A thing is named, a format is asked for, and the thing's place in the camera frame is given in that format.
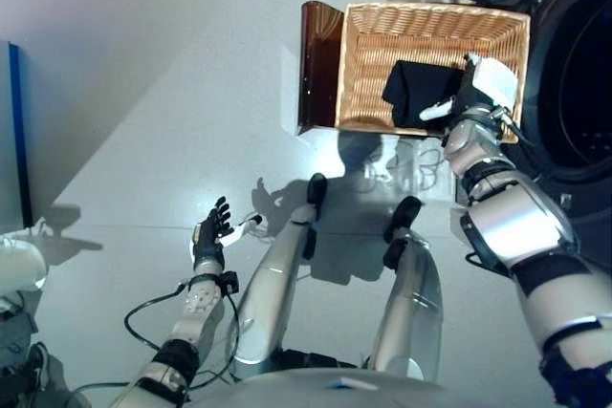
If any black sneaker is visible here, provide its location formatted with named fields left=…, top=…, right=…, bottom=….
left=26, top=343, right=52, bottom=383

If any black garment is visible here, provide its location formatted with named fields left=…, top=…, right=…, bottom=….
left=381, top=59, right=468, bottom=128

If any dark grey washing machine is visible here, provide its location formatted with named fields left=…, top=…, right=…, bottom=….
left=518, top=0, right=612, bottom=275

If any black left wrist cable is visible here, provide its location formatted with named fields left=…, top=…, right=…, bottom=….
left=123, top=283, right=240, bottom=390

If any woven wicker laundry basket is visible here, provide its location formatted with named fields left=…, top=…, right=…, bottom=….
left=334, top=1, right=531, bottom=144

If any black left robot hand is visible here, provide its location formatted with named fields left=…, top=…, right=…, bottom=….
left=191, top=196, right=263, bottom=273

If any silver right robot leg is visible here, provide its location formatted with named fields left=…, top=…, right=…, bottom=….
left=367, top=196, right=444, bottom=380

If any white cylindrical device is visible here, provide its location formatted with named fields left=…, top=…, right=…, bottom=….
left=0, top=230, right=49, bottom=302

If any grey robot torso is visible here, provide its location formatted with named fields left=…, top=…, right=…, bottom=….
left=229, top=364, right=465, bottom=408

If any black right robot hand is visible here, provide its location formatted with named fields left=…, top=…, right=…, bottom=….
left=419, top=52, right=518, bottom=122

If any grey cabinet panel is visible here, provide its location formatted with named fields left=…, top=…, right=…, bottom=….
left=0, top=40, right=34, bottom=230

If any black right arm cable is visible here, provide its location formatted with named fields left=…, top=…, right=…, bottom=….
left=464, top=111, right=544, bottom=280

